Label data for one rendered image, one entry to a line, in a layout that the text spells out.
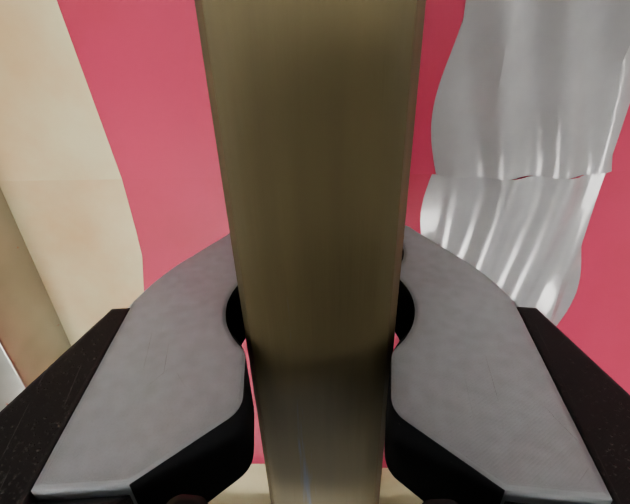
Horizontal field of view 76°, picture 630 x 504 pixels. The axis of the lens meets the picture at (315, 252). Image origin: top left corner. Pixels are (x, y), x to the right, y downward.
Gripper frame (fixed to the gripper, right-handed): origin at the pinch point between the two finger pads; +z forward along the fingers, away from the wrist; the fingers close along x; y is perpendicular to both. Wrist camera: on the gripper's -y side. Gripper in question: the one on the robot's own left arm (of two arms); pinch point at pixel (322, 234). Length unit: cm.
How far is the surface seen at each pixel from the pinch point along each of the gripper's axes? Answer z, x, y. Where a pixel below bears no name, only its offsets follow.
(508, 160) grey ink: 4.6, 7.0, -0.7
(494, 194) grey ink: 4.8, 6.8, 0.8
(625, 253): 5.4, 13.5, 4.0
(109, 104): 5.4, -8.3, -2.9
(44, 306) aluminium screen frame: 4.9, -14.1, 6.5
